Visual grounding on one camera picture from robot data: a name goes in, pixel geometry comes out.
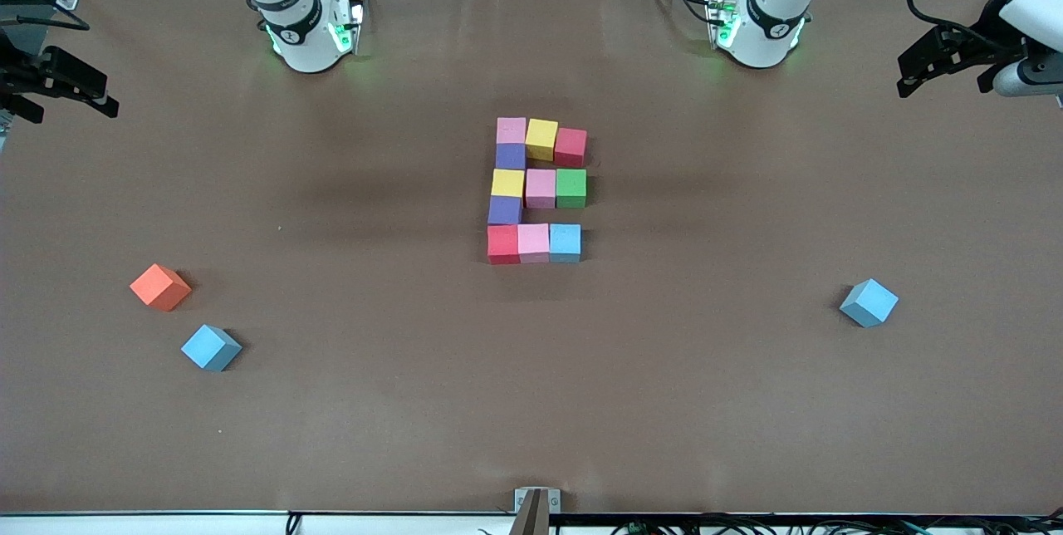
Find red foam cube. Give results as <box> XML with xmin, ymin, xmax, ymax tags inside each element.
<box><xmin>554</xmin><ymin>128</ymin><xmax>589</xmax><ymax>169</ymax></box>
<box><xmin>487</xmin><ymin>224</ymin><xmax>522</xmax><ymax>265</ymax></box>

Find green foam cube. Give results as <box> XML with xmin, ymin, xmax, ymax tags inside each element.
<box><xmin>556</xmin><ymin>169</ymin><xmax>588</xmax><ymax>209</ymax></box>

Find blue foam cube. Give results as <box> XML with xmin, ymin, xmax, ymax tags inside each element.
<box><xmin>180</xmin><ymin>324</ymin><xmax>243</xmax><ymax>373</ymax></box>
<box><xmin>839</xmin><ymin>278</ymin><xmax>900</xmax><ymax>329</ymax></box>
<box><xmin>549</xmin><ymin>223</ymin><xmax>582</xmax><ymax>263</ymax></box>

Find orange foam cube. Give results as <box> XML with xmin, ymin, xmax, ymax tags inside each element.
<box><xmin>130</xmin><ymin>263</ymin><xmax>193</xmax><ymax>312</ymax></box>

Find brown table cover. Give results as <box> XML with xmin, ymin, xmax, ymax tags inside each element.
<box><xmin>0</xmin><ymin>0</ymin><xmax>1063</xmax><ymax>517</ymax></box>

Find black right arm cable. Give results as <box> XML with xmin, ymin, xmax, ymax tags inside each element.
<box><xmin>0</xmin><ymin>0</ymin><xmax>91</xmax><ymax>31</ymax></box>

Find grey metal bracket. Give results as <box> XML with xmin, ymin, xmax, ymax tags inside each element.
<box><xmin>508</xmin><ymin>488</ymin><xmax>562</xmax><ymax>535</ymax></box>

